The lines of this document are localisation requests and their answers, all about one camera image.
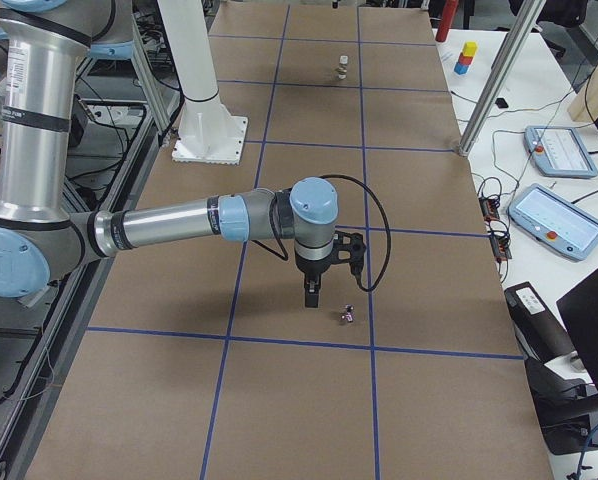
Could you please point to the stacked coloured blocks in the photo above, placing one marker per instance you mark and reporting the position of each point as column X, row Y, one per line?
column 465, row 58

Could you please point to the near orange circuit board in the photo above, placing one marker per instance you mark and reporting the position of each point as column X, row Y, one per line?
column 500, row 245

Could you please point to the far teach pendant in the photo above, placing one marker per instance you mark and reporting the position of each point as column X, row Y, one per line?
column 559, row 152

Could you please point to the teach pendant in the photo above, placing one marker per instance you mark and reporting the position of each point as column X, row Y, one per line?
column 559, row 152
column 557, row 223

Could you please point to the white camera stand post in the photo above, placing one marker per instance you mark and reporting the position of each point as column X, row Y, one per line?
column 207, row 131

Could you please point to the orange circuit board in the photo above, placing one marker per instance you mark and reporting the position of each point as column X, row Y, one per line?
column 500, row 245
column 490, row 207

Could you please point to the aluminium frame post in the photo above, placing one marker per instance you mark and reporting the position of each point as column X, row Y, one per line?
column 504, row 61

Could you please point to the red cylinder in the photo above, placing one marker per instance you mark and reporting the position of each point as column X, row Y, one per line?
column 446, row 20

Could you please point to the near teach pendant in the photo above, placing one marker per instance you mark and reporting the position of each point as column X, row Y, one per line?
column 557, row 223

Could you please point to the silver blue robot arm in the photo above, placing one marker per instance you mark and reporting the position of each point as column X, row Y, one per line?
column 40, row 241

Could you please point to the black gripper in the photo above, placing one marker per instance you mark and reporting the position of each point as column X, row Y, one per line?
column 313, row 270

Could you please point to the far orange circuit board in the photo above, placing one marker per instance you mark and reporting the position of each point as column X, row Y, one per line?
column 490, row 207

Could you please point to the chrome threaded pipe fitting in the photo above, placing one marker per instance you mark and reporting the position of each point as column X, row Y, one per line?
column 347, row 314

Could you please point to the white brass PPR ball valve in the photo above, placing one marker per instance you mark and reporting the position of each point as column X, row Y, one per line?
column 342, row 68

